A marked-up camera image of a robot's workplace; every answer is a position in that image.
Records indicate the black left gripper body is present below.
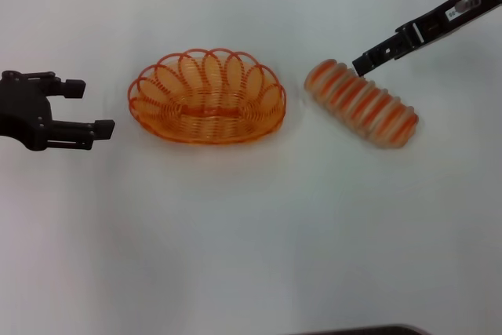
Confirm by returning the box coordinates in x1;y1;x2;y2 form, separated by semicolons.
0;69;55;152

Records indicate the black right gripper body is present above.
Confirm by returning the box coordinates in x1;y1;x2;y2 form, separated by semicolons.
411;0;502;46

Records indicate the orange striped bread loaf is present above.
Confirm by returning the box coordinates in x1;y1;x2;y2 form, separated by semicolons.
304;58;420;151

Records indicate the orange wire basket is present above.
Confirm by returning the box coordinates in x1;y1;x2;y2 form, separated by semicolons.
126;47;288;147

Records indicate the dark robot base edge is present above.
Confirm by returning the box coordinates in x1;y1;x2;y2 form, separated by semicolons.
301;323;428;335

